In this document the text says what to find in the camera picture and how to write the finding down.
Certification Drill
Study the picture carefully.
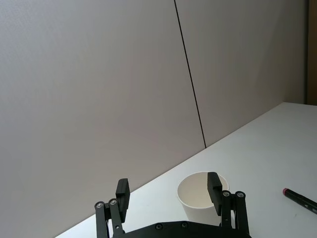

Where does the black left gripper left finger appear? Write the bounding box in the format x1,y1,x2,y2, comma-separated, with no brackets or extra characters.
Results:
94,178,131,238

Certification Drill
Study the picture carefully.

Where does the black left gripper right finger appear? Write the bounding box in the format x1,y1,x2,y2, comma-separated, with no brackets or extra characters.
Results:
207,172,250,236

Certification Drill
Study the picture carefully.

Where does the white paper cup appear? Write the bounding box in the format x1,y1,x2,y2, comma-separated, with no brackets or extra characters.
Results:
177,171,230,227

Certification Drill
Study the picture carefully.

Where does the black marker with red cap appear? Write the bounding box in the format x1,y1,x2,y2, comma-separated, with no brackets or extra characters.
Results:
281,187,317,216

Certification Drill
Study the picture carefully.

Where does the brown wooden door frame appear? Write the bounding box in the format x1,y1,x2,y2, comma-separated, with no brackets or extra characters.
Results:
305,0,317,106

